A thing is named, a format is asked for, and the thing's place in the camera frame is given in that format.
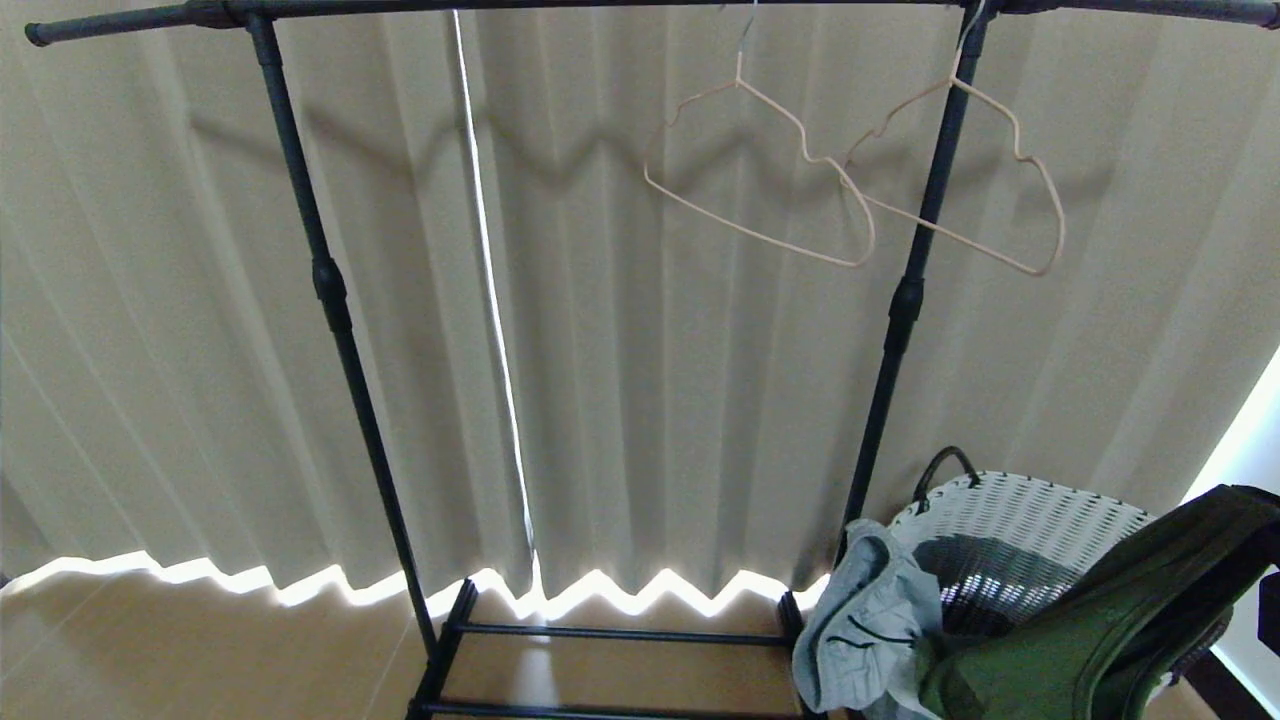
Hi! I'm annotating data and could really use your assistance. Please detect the beige curtain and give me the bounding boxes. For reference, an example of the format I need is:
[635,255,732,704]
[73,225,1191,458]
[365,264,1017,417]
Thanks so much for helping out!
[0,0,1280,623]

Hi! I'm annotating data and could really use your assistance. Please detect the black clothes rack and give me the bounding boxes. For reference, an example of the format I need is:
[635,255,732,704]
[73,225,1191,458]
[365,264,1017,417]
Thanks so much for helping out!
[25,0,1280,720]

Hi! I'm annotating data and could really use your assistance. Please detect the pale grey shorts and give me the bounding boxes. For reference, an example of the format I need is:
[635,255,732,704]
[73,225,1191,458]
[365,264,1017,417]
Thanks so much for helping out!
[792,519,947,720]

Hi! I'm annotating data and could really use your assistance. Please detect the white laundry basket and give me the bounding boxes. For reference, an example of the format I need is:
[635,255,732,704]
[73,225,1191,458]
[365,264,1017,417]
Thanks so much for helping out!
[888,446,1237,703]

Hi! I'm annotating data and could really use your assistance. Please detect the green shirt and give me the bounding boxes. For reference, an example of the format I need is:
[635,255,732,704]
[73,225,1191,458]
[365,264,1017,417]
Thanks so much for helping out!
[918,484,1280,720]

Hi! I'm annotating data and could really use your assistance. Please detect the pink clothes hanger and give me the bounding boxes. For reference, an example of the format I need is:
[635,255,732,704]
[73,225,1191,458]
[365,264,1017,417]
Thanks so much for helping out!
[844,0,1068,279]
[642,0,878,270]

